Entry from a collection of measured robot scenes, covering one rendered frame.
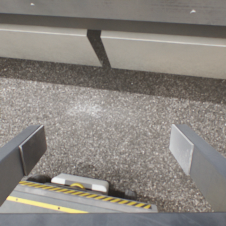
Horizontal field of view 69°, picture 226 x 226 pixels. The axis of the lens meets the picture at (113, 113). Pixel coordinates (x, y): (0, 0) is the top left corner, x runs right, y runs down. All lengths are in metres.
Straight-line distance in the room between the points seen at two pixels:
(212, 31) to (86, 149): 0.75
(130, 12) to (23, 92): 0.89
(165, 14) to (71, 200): 0.59
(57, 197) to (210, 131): 0.75
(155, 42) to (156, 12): 0.11
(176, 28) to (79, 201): 0.58
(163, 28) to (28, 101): 0.87
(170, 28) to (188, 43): 0.06
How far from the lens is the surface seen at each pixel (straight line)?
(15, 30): 0.56
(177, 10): 0.34
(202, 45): 0.46
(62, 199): 0.66
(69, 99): 0.97
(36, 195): 0.70
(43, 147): 0.17
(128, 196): 0.82
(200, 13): 0.35
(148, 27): 0.42
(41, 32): 0.51
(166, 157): 0.91
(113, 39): 0.45
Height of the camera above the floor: 0.88
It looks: 81 degrees down
